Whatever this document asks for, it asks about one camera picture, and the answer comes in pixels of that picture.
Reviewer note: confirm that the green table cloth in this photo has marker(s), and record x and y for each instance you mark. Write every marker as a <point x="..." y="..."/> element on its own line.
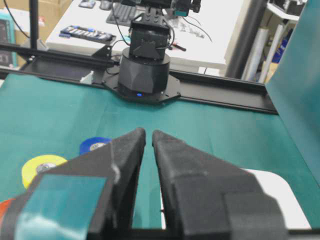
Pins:
<point x="39" y="117"/>

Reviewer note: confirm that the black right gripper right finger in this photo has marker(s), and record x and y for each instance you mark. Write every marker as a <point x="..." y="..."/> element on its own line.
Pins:
<point x="207" y="198"/>

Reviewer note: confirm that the blue tape roll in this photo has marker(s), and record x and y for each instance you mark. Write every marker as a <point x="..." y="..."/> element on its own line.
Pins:
<point x="93" y="143"/>

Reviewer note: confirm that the black keyboard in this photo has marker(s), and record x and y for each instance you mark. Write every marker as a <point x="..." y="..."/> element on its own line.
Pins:
<point x="122" y="14"/>

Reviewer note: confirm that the white plastic case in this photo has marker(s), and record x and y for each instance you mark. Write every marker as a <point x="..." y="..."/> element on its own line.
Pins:
<point x="278" y="188"/>

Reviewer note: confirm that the green backdrop panel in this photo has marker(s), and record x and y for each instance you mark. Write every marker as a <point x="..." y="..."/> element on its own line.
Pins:
<point x="295" y="91"/>

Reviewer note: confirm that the white background table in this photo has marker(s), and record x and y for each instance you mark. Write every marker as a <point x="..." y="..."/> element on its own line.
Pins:
<point x="204" y="35"/>

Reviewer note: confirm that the yellow tape roll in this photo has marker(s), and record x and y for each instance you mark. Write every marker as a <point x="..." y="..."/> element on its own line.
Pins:
<point x="37" y="165"/>

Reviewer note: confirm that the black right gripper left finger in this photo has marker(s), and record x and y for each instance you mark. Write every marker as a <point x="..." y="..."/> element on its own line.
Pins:
<point x="85" y="198"/>

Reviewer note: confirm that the red tape roll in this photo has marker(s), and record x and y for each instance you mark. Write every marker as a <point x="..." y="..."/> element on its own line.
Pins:
<point x="4" y="205"/>

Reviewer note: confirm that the black aluminium frame rail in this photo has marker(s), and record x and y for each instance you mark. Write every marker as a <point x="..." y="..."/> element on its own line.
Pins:
<point x="70" y="68"/>

